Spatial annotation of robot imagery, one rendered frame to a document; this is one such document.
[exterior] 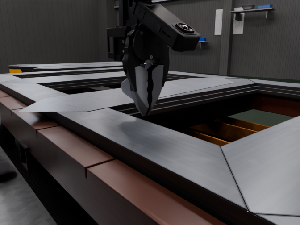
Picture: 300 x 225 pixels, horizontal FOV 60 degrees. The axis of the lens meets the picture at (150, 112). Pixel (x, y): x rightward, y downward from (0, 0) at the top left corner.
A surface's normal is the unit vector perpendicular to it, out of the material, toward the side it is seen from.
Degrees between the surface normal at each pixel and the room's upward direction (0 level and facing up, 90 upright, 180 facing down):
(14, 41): 90
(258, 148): 0
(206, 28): 90
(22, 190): 0
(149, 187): 0
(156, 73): 90
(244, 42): 90
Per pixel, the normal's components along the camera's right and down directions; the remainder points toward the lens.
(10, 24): 0.76, 0.16
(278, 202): 0.00, -0.97
